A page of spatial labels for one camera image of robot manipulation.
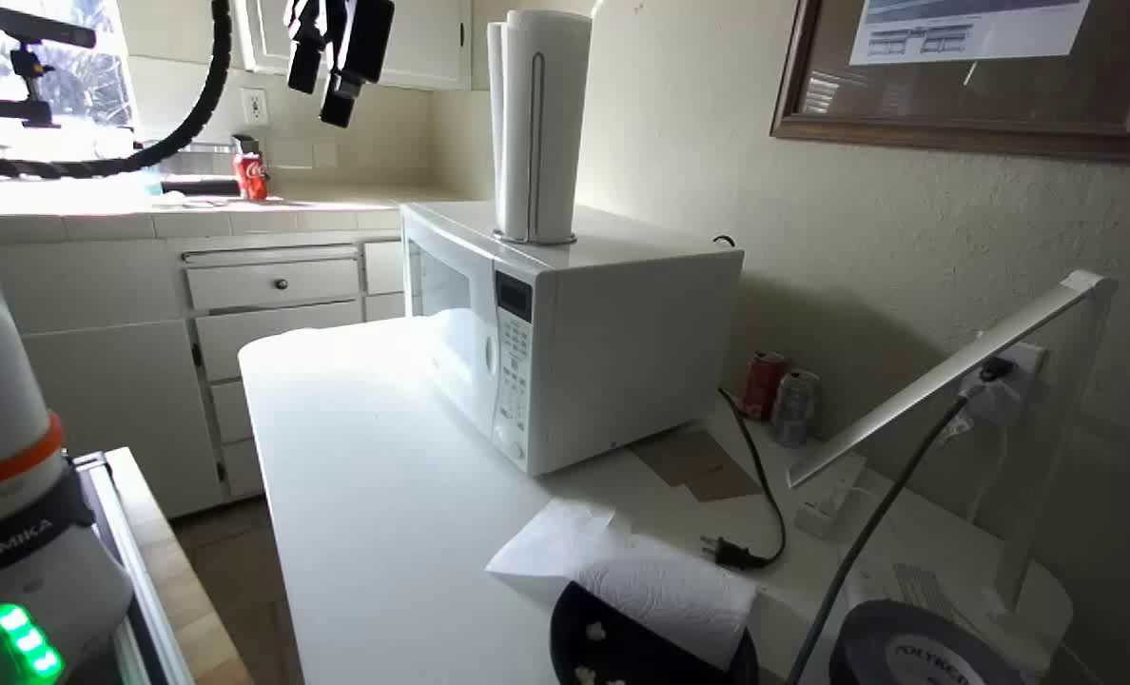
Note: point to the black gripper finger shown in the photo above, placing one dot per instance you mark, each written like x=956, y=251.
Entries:
x=360, y=49
x=304, y=42

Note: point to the white kitchen paper roll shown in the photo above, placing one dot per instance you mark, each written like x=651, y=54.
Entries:
x=549, y=128

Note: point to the dark metal dish rack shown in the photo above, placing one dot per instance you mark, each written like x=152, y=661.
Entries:
x=194, y=171

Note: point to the white kitchen counter cabinet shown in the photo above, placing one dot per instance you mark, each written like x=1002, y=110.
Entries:
x=109, y=354

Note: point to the grey tape roll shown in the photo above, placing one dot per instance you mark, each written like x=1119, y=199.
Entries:
x=918, y=648

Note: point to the red bottle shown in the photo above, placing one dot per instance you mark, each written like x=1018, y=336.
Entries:
x=251, y=177

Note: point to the white cabinet drawer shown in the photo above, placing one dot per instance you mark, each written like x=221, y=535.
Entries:
x=280, y=336
x=271, y=281

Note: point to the white microwave oven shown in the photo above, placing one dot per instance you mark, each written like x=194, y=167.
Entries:
x=639, y=354

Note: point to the small red container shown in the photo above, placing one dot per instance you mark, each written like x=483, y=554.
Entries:
x=762, y=384

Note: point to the brown cardboard piece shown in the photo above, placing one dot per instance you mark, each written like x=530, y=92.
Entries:
x=699, y=460

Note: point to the wooden robot mounting table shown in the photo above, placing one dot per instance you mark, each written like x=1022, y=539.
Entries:
x=170, y=572

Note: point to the loose white paper towel sheet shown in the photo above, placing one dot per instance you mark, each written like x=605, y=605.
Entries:
x=662, y=591

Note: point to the small white box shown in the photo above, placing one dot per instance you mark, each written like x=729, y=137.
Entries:
x=829, y=497

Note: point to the white upper wall cabinet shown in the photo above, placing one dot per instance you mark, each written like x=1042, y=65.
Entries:
x=398, y=42

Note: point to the beige wall switch plate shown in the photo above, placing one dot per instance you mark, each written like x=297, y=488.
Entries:
x=257, y=109

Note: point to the black camera on stand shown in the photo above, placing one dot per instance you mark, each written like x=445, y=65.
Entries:
x=23, y=25

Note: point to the printed paper in frame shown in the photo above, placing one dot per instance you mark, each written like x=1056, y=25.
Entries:
x=969, y=32

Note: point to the brown wooden picture frame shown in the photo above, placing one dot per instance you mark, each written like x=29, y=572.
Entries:
x=969, y=117

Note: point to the white wall power outlet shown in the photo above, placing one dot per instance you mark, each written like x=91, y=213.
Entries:
x=1025, y=368

